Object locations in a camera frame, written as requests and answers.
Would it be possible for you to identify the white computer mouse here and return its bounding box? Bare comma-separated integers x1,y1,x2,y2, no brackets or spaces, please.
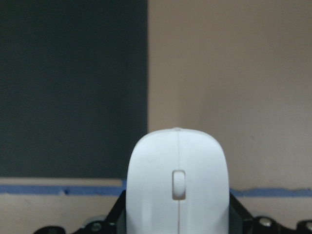
126,128,230,234

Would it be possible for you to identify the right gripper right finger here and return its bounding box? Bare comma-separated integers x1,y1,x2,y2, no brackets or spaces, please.
229,193,254,234

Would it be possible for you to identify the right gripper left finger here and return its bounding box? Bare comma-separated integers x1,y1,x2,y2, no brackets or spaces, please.
104,190,126,234

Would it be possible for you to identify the black mousepad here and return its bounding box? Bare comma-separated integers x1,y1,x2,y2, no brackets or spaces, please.
0,0,148,178

